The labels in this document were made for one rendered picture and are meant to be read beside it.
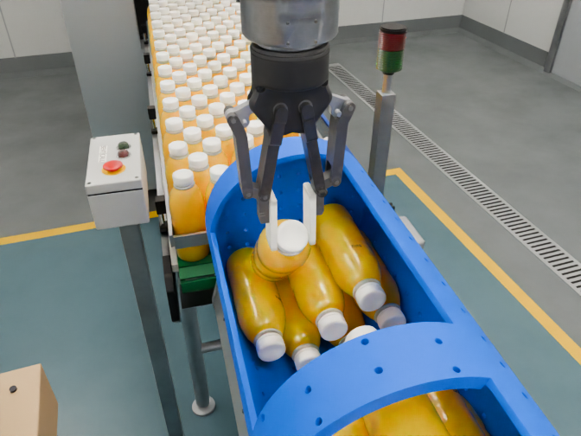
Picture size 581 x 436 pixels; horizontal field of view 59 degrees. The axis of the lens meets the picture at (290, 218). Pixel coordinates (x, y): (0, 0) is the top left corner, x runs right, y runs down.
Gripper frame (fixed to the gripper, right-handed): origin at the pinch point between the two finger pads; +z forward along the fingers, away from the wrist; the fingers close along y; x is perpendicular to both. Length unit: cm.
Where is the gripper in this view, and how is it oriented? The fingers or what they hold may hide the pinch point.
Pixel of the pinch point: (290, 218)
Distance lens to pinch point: 59.9
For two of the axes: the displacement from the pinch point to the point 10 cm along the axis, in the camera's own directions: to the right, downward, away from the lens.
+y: 9.7, -1.4, 2.0
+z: 0.0, 8.2, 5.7
